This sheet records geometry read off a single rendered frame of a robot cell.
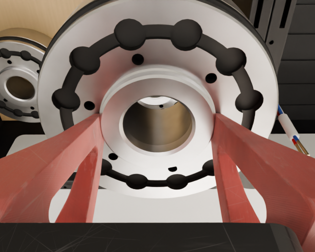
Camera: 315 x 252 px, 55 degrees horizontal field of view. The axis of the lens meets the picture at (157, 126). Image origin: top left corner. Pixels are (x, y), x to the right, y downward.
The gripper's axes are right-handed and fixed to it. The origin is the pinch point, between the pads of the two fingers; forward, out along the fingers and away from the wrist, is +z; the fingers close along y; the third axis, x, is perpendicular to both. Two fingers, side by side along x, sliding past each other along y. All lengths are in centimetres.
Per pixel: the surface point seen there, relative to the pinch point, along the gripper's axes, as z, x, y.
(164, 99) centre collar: 18.5, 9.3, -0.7
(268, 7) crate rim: 11.4, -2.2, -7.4
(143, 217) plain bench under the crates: 38, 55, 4
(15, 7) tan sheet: 21.8, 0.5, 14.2
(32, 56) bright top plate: 18.8, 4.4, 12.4
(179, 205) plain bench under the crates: 38, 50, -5
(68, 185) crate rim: 12.7, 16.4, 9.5
